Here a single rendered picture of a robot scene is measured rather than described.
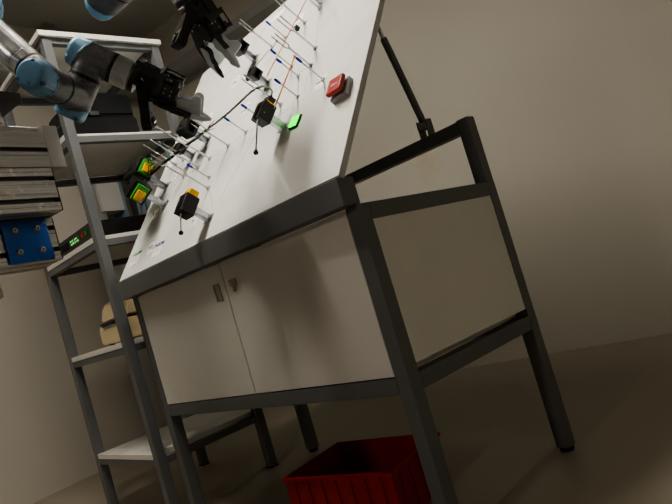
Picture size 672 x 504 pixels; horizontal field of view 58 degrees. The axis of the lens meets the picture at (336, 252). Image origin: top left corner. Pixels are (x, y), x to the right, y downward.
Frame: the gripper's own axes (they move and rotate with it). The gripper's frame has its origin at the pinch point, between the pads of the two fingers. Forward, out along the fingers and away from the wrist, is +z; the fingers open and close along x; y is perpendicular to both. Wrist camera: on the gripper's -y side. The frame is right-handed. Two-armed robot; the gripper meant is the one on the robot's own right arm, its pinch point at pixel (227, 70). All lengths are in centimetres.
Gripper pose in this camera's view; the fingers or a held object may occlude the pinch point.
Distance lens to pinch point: 170.1
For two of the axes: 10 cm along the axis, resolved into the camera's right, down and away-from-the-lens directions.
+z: 5.3, 7.8, 3.4
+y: 5.8, -6.2, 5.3
